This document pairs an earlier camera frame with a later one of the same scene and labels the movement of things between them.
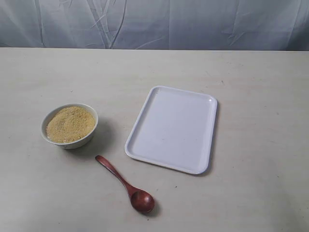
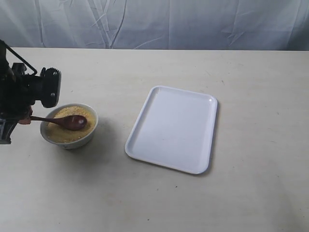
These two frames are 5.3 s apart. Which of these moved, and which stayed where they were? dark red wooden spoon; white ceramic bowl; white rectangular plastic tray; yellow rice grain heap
Moved: dark red wooden spoon
Stayed: yellow rice grain heap; white ceramic bowl; white rectangular plastic tray
